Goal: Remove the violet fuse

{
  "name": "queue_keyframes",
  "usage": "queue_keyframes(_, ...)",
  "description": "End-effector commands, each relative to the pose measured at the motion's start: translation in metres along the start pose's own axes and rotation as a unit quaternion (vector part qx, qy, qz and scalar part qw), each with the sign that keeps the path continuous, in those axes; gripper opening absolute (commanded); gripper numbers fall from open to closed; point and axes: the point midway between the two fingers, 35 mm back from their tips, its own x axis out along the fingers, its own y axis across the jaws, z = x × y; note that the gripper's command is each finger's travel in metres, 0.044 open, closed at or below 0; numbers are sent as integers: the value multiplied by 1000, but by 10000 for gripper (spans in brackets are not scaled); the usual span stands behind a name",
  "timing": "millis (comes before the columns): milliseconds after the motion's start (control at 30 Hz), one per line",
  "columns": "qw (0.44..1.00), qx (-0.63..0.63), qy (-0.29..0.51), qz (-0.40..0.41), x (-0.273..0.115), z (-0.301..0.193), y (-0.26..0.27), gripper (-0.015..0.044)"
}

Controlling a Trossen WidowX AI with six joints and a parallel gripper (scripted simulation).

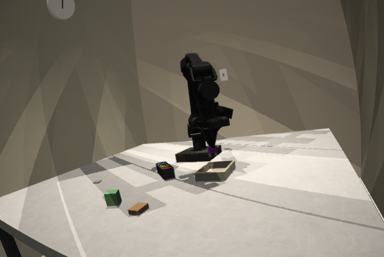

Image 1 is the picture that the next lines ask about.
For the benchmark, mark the brown rectangular block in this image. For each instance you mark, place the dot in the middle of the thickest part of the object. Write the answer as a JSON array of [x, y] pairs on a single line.
[[138, 208]]

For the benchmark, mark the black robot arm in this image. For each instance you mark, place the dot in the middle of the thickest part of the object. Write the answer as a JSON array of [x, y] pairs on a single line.
[[200, 78]]

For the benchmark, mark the beige square tray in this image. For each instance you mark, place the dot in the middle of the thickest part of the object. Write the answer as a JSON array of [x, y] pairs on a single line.
[[215, 171]]

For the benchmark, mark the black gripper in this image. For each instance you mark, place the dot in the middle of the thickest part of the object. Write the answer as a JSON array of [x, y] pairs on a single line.
[[208, 121]]

